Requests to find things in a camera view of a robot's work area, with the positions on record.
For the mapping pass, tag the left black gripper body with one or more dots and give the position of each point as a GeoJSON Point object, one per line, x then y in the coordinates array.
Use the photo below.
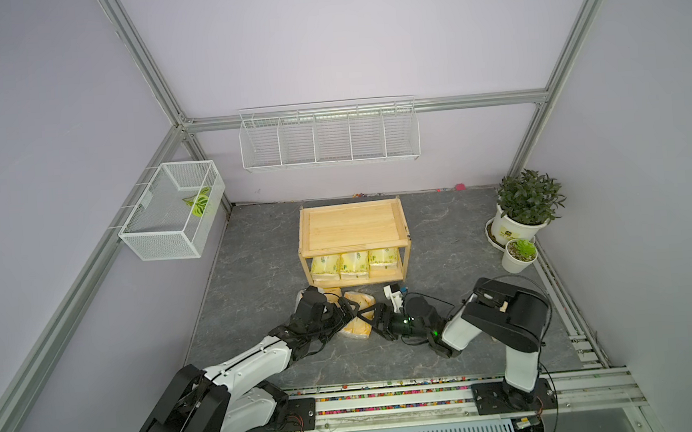
{"type": "Point", "coordinates": [329, 322]}

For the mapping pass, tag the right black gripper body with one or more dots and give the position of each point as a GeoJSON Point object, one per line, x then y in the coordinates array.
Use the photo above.
{"type": "Point", "coordinates": [400, 326]}

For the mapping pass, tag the orange tissue pack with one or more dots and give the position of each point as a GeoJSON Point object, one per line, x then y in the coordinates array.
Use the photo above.
{"type": "Point", "coordinates": [359, 328]}
{"type": "Point", "coordinates": [332, 295]}

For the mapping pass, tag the green tissue pack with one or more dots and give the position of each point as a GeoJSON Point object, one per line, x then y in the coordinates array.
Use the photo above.
{"type": "Point", "coordinates": [383, 259]}
{"type": "Point", "coordinates": [326, 268]}
{"type": "Point", "coordinates": [354, 265]}

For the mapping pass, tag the wooden two-tier shelf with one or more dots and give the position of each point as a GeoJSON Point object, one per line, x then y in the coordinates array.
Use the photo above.
{"type": "Point", "coordinates": [347, 229]}

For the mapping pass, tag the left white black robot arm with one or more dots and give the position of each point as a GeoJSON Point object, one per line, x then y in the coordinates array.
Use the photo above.
{"type": "Point", "coordinates": [236, 395]}

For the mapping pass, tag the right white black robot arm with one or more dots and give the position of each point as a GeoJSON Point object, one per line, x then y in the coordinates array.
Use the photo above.
{"type": "Point", "coordinates": [515, 316]}

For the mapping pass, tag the small potted succulent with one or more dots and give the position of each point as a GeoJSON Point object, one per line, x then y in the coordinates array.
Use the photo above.
{"type": "Point", "coordinates": [518, 255]}

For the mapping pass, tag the green leaf toy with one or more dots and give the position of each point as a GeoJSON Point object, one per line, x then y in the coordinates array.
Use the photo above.
{"type": "Point", "coordinates": [199, 202]}

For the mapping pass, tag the large potted green plant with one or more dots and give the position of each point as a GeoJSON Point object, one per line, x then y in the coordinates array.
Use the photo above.
{"type": "Point", "coordinates": [525, 204]}

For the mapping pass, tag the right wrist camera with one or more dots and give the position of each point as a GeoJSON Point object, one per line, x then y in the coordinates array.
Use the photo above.
{"type": "Point", "coordinates": [396, 294]}

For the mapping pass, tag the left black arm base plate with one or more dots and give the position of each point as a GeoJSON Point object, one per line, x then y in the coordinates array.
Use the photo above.
{"type": "Point", "coordinates": [293, 412]}

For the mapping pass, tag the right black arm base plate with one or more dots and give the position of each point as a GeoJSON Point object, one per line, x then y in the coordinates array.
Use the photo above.
{"type": "Point", "coordinates": [502, 398]}

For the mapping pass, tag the white wire side basket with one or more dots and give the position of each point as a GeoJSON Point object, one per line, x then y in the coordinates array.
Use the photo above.
{"type": "Point", "coordinates": [160, 226]}

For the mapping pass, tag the long white wire wall basket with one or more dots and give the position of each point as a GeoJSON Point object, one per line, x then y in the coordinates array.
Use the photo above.
{"type": "Point", "coordinates": [329, 133]}

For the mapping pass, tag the aluminium front rail frame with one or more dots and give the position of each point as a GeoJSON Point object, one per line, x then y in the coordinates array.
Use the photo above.
{"type": "Point", "coordinates": [447, 405]}

